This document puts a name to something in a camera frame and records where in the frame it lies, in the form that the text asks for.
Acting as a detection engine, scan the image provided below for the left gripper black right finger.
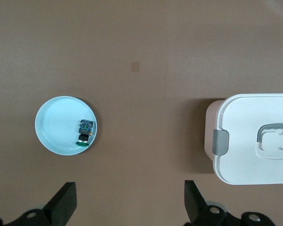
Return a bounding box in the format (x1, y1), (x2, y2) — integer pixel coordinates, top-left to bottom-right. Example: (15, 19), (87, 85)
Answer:
(183, 180), (275, 226)

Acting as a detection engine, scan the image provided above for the white lidded storage box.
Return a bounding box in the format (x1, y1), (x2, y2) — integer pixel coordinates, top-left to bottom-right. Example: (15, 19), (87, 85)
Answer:
(204, 93), (283, 186)

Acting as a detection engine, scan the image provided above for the light blue round plate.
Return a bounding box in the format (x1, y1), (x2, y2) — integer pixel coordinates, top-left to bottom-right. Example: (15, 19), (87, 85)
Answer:
(34, 95), (98, 156)

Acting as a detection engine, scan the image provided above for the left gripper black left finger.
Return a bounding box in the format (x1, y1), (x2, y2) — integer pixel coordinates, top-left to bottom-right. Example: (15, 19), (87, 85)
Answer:
(0, 181), (77, 226)

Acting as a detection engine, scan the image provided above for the green push-button switch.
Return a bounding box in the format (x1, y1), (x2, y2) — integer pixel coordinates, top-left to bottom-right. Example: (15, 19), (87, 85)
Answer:
(75, 119), (95, 146)

